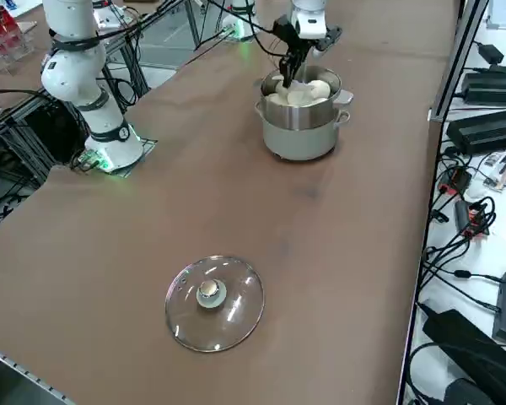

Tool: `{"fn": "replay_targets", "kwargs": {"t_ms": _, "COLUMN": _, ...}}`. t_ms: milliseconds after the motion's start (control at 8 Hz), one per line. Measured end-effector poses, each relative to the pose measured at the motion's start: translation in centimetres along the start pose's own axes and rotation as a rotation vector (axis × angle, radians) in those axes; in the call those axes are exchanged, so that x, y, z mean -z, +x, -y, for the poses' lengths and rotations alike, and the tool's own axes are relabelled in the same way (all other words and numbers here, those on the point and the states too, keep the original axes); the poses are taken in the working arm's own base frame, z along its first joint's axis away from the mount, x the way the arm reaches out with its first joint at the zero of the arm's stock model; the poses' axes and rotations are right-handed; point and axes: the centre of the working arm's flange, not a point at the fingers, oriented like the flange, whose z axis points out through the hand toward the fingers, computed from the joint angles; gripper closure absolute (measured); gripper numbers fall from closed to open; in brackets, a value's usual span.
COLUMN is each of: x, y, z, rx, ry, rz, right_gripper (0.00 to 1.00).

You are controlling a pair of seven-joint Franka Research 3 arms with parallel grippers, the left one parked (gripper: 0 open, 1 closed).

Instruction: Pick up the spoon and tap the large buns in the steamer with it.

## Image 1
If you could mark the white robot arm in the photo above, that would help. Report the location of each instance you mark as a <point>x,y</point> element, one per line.
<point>240,21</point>
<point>71,80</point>

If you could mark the aluminium table edge rail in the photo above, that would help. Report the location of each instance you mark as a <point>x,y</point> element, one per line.
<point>25,373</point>

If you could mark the white steamed bun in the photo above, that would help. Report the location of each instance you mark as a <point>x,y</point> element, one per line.
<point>301,99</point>
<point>320,88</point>
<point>275,98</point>
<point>301,88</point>

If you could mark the aluminium profile post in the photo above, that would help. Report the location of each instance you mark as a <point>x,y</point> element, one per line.
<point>459,63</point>

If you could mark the grey cooking pot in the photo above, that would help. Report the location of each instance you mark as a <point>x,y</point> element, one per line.
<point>299,143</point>

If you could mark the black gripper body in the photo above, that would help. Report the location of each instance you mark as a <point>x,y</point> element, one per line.
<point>286,29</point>

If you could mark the clear acrylic shelf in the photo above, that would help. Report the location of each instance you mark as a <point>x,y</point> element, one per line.
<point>8,42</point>

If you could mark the black stand leg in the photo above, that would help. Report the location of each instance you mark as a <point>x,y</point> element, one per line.
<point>468,333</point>

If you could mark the black red usb hub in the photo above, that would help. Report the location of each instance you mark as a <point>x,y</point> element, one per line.
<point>455,179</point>

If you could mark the steel steamer insert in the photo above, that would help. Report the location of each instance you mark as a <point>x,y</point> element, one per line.
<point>295,118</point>

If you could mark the small black power adapter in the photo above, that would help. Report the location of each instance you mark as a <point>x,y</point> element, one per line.
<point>491,52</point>

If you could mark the glass pot lid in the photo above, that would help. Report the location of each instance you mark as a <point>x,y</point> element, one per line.
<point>211,295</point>

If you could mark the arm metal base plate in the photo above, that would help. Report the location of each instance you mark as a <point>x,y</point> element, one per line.
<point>147,145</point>
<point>232,36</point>

